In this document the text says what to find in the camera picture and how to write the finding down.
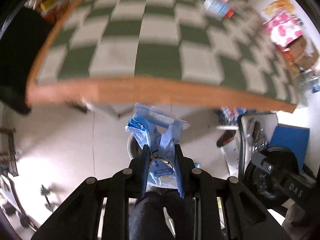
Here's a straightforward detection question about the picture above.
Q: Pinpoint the blue plastic snack wrapper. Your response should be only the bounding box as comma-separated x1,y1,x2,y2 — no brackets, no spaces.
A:
125,103,190,189

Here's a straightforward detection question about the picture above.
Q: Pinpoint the white Doctor toothpaste box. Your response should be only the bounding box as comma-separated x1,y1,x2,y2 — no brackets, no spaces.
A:
204,0,235,18

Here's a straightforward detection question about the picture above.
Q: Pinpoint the white trash bin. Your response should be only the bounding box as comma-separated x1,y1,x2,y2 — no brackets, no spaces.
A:
127,135,142,159

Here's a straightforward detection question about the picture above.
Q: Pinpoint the black red slipper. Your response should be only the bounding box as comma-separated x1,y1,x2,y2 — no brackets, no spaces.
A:
216,130,236,147

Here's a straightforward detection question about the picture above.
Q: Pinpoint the pink floral paper bag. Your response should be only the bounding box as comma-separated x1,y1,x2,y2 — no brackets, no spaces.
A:
264,9,303,51

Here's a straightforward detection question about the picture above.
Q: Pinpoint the black dining chair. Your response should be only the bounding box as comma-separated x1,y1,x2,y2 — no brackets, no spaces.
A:
1,7,53,115

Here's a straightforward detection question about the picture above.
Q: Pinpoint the yellow snack bag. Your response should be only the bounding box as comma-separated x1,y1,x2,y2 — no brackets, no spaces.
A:
263,0,295,16

